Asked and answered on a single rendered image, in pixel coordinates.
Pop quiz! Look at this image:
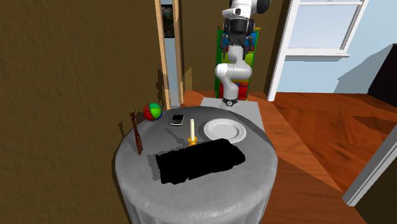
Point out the white round plate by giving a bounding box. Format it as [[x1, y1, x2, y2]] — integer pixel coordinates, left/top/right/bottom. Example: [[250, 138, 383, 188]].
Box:
[[203, 118, 247, 144]]

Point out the red green blue ball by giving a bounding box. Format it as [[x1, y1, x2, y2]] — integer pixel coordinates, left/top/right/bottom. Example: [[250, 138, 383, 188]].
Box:
[[143, 102, 164, 122]]

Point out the colourful toy shelf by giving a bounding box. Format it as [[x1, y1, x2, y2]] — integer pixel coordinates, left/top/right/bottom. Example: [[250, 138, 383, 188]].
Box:
[[214, 25, 261, 102]]

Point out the white candle in yellow holder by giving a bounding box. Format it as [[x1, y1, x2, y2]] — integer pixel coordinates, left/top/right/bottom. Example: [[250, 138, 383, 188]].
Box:
[[186, 118, 199, 148]]

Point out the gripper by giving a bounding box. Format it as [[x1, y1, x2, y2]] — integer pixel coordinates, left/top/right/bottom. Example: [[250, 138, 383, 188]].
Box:
[[218, 17, 256, 60]]

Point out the wooden door frame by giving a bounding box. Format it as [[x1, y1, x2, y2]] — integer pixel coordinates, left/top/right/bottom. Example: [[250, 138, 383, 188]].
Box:
[[154, 0, 185, 111]]

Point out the black smartphone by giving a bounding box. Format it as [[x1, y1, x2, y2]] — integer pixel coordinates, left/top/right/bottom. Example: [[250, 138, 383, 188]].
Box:
[[169, 114, 186, 127]]

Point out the brown upright wooden slat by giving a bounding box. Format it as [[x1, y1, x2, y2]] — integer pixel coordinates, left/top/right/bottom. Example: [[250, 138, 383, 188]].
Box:
[[129, 108, 144, 156]]

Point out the flower wall picture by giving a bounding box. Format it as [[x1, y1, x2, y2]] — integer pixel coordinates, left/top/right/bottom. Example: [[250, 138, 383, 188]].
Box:
[[160, 4, 174, 39]]

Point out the white framed window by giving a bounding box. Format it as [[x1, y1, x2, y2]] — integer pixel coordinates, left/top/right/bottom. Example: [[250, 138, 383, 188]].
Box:
[[284, 0, 370, 59]]

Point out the round table with grey cloth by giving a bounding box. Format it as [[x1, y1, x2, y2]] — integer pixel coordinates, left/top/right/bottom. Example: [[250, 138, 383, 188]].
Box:
[[114, 106, 279, 224]]

